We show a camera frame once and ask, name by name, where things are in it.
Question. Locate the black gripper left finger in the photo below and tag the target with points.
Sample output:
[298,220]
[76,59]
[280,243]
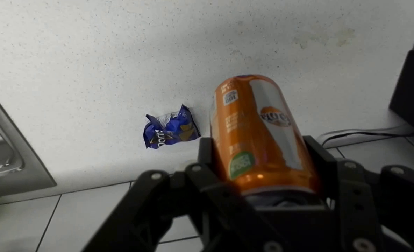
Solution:
[146,197]

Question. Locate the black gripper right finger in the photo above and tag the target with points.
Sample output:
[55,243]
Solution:
[383,211]

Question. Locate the orange soda can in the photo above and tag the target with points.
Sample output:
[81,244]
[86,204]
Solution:
[258,141]

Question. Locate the blue snack wrapper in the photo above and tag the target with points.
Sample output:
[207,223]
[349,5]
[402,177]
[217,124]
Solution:
[172,131]

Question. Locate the stainless steel sink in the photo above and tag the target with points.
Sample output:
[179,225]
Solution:
[6,163]

